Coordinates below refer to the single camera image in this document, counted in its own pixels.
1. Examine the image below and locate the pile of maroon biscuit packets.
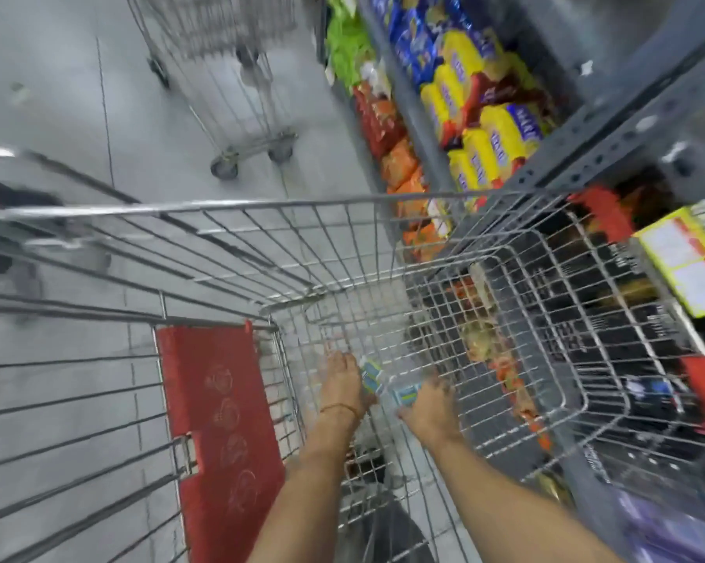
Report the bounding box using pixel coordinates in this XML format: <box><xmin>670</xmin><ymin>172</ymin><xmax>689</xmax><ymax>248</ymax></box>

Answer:
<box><xmin>463</xmin><ymin>70</ymin><xmax>542</xmax><ymax>125</ymax></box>

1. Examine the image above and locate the pile of blue biscuit packets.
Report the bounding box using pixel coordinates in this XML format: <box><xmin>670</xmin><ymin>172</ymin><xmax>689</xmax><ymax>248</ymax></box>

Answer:
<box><xmin>370</xmin><ymin>0</ymin><xmax>506</xmax><ymax>88</ymax></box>

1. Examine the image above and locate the pile of orange snack packets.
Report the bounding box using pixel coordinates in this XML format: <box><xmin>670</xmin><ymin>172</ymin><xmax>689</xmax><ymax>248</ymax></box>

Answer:
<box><xmin>382</xmin><ymin>137</ymin><xmax>454</xmax><ymax>264</ymax></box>

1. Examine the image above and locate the person's left hand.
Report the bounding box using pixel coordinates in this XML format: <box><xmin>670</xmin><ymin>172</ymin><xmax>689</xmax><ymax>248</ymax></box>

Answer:
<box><xmin>319</xmin><ymin>351</ymin><xmax>370</xmax><ymax>420</ymax></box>

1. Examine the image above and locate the red cart seat flap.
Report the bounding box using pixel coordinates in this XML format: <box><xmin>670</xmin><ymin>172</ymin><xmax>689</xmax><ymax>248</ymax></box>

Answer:
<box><xmin>156</xmin><ymin>321</ymin><xmax>287</xmax><ymax>563</ymax></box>

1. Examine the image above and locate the person's right forearm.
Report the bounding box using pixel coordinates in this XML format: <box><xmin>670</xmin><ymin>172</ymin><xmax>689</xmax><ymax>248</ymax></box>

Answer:
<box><xmin>429</xmin><ymin>434</ymin><xmax>626</xmax><ymax>563</ymax></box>

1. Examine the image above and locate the person's dark trouser leg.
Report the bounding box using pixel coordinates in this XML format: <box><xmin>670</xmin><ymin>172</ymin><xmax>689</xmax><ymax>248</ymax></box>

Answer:
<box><xmin>338</xmin><ymin>445</ymin><xmax>442</xmax><ymax>563</ymax></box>

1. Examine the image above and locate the row of brown orange packets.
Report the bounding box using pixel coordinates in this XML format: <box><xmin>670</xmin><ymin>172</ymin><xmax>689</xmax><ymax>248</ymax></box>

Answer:
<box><xmin>451</xmin><ymin>260</ymin><xmax>556</xmax><ymax>455</ymax></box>

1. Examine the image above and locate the pile of red snack packets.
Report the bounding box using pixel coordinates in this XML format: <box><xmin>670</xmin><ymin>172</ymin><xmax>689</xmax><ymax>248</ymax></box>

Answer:
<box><xmin>352</xmin><ymin>82</ymin><xmax>410</xmax><ymax>160</ymax></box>

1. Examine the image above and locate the yellow shelf label sign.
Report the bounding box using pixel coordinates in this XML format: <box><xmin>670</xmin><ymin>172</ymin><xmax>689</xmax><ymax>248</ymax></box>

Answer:
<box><xmin>632</xmin><ymin>206</ymin><xmax>705</xmax><ymax>319</ymax></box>

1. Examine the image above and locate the silver wire shopping cart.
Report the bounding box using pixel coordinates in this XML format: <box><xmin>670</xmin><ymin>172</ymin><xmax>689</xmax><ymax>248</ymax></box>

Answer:
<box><xmin>0</xmin><ymin>190</ymin><xmax>705</xmax><ymax>563</ymax></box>

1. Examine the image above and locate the empty metal shopping cart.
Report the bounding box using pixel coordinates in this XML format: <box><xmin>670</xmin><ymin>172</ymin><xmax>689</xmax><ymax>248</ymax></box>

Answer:
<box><xmin>124</xmin><ymin>0</ymin><xmax>302</xmax><ymax>181</ymax></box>

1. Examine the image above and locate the pile of purple packets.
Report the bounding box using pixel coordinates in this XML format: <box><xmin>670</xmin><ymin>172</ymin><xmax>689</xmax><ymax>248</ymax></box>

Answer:
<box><xmin>616</xmin><ymin>491</ymin><xmax>705</xmax><ymax>563</ymax></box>

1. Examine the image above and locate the grey metal shelving unit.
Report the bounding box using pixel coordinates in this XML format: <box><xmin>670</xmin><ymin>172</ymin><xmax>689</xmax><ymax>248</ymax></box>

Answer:
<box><xmin>314</xmin><ymin>0</ymin><xmax>705</xmax><ymax>563</ymax></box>

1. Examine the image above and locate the grey metal trolley frame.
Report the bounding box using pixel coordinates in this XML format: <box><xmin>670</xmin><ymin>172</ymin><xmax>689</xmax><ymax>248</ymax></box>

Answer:
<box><xmin>0</xmin><ymin>145</ymin><xmax>143</xmax><ymax>288</ymax></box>

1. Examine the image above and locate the pile of yellow biscuit packets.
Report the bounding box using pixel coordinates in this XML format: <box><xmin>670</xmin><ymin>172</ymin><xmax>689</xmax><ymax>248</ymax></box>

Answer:
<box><xmin>420</xmin><ymin>29</ymin><xmax>550</xmax><ymax>199</ymax></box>

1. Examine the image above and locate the person's right hand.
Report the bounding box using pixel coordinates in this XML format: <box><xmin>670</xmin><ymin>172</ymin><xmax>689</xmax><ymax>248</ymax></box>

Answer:
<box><xmin>396</xmin><ymin>374</ymin><xmax>462</xmax><ymax>446</ymax></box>

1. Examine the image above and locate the person's left forearm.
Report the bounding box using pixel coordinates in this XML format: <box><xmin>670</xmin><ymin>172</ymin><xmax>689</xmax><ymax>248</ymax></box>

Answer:
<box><xmin>247</xmin><ymin>411</ymin><xmax>360</xmax><ymax>563</ymax></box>

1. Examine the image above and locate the small blue yellow packet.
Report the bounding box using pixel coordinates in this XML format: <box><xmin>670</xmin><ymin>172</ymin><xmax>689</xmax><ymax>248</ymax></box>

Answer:
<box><xmin>390</xmin><ymin>383</ymin><xmax>427</xmax><ymax>409</ymax></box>
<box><xmin>361</xmin><ymin>357</ymin><xmax>386</xmax><ymax>397</ymax></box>

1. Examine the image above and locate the row of dark packets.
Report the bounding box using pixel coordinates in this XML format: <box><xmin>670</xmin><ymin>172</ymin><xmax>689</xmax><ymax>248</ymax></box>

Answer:
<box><xmin>555</xmin><ymin>187</ymin><xmax>705</xmax><ymax>481</ymax></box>

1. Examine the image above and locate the pile of green snack packets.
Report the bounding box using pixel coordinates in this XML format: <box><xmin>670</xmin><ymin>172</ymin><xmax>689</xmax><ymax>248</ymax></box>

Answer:
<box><xmin>326</xmin><ymin>0</ymin><xmax>378</xmax><ymax>95</ymax></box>

